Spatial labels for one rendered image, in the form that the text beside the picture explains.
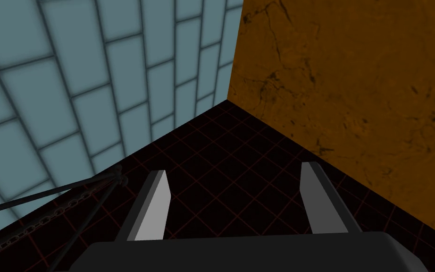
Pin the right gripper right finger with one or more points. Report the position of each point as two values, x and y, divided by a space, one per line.
325 211

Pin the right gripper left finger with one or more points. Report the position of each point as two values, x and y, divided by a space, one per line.
150 215

